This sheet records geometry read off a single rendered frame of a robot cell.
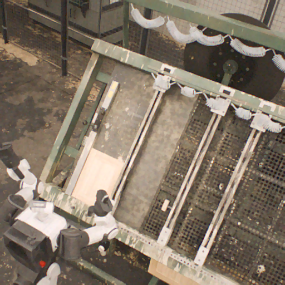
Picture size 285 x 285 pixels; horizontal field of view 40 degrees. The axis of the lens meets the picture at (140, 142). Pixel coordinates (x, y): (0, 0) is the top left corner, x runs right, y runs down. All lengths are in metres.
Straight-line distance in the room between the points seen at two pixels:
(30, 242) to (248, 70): 1.96
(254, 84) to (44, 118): 3.12
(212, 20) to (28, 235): 1.92
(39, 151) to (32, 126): 0.51
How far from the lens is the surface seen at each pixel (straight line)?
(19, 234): 2.25
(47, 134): 5.12
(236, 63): 3.08
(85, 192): 3.06
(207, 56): 3.16
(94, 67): 3.14
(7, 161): 2.33
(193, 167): 2.76
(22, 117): 5.42
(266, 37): 2.91
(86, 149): 3.04
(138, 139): 2.88
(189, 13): 3.04
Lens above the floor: 3.18
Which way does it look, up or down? 39 degrees down
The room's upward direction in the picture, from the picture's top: 9 degrees clockwise
